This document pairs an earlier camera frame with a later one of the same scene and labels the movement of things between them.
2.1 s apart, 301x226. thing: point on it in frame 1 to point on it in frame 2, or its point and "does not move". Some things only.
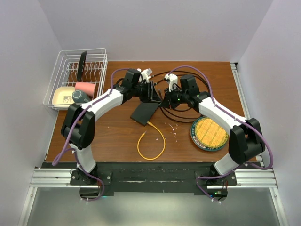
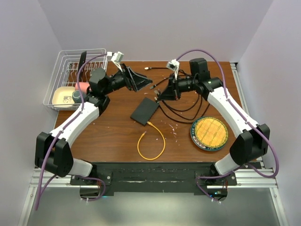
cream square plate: (62, 97) does not move
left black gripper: (151, 94) to (138, 81)
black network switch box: (144, 112) does not move
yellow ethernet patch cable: (150, 123) does not move
